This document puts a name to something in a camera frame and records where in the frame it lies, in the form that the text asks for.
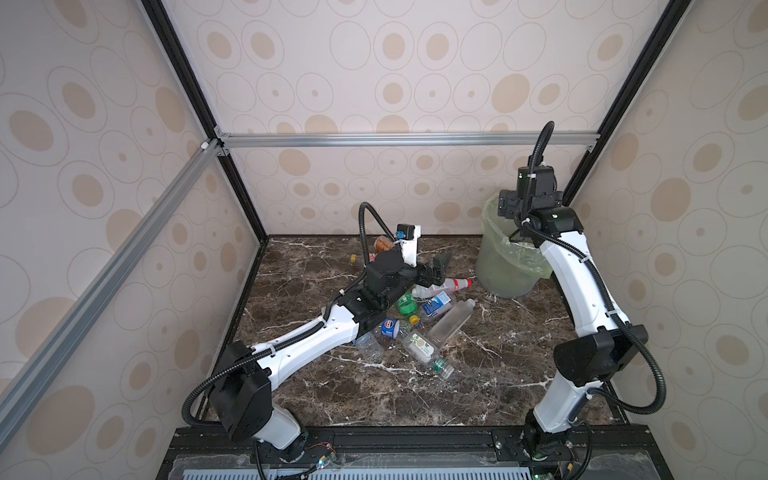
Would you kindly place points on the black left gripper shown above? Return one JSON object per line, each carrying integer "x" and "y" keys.
{"x": 435, "y": 276}

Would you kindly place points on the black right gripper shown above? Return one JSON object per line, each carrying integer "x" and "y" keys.
{"x": 510, "y": 202}

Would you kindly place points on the red cap white bottle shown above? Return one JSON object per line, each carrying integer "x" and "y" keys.
{"x": 449, "y": 286}

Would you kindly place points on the green sprite bottle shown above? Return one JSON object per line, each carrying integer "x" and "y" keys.
{"x": 407, "y": 305}

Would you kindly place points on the pepsi label bottle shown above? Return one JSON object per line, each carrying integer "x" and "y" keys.
{"x": 395, "y": 329}

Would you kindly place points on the green cap clear bottle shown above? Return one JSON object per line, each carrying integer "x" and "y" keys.
{"x": 425, "y": 352}

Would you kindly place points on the pocari sweat bottle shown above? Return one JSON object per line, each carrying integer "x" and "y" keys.
{"x": 369, "y": 348}

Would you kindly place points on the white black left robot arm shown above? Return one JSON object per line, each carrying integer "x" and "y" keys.
{"x": 244, "y": 377}

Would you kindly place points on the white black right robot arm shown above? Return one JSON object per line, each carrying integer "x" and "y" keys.
{"x": 605, "y": 342}

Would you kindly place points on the mesh bin with green liner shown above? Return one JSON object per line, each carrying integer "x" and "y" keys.
{"x": 507, "y": 266}

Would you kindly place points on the blue label clear bottle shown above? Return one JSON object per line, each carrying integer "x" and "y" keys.
{"x": 437, "y": 306}

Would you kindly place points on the brown tea bottle at back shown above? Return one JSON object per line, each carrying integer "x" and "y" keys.
{"x": 384, "y": 244}

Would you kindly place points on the yellow cap red label bottle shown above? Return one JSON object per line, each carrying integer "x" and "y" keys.
{"x": 356, "y": 259}

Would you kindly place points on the large clear square bottle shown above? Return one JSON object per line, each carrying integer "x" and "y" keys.
{"x": 451, "y": 322}

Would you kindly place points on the horizontal aluminium back rail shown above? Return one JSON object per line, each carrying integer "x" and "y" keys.
{"x": 361, "y": 140}

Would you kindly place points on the black right corner post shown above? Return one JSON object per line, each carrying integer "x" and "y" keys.
{"x": 651, "y": 51}

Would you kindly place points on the black corner post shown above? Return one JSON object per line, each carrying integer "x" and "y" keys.
{"x": 160, "y": 21}
{"x": 651, "y": 51}

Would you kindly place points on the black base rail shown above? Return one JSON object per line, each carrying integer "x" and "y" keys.
{"x": 419, "y": 452}

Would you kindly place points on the black left corner post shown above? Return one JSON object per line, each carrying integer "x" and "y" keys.
{"x": 160, "y": 21}

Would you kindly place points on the diagonal aluminium left rail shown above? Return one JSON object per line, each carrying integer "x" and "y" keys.
{"x": 41, "y": 370}

